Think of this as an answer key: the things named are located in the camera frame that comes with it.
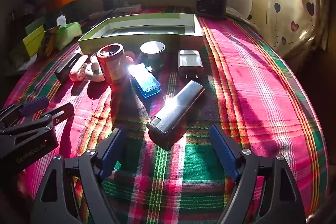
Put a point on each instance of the green tissue pack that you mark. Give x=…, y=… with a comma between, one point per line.
x=68, y=31

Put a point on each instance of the yellow snack packet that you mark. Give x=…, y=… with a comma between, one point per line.
x=48, y=41

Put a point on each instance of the green cardboard box lid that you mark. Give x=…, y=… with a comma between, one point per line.
x=35, y=24

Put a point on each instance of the black rectangular case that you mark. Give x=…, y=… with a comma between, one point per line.
x=65, y=66

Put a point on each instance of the black flat tablet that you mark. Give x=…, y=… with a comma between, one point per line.
x=98, y=19

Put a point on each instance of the green container with white lid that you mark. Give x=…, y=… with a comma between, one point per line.
x=152, y=48

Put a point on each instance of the silver metal lighter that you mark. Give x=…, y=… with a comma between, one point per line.
x=174, y=113

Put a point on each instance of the blue transparent usb tester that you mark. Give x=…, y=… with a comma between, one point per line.
x=147, y=82

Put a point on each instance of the pink green plaid blanket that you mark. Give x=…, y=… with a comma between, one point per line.
x=249, y=82

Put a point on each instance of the white power strip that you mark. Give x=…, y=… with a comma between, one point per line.
x=123, y=9

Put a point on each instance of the green cardboard box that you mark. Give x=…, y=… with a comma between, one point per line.
x=147, y=41

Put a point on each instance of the red plastic jar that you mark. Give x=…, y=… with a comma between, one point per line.
x=111, y=64

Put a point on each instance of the yellow-green cardboard box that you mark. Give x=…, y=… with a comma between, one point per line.
x=32, y=41

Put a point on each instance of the white round earbud case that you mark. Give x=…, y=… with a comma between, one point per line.
x=94, y=73

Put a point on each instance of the white charger adapter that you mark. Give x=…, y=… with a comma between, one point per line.
x=190, y=61

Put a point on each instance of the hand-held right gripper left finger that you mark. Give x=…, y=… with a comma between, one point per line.
x=113, y=149

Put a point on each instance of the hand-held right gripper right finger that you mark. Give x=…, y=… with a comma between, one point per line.
x=223, y=150

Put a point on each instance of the grey desk fan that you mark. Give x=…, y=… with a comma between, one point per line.
x=211, y=1

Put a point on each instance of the cream curtain with hearts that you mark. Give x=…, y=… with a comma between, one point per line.
x=291, y=3

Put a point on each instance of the pink earbud case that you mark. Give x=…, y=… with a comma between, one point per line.
x=78, y=69

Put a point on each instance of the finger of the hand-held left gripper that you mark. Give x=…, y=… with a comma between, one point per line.
x=35, y=106
x=63, y=111

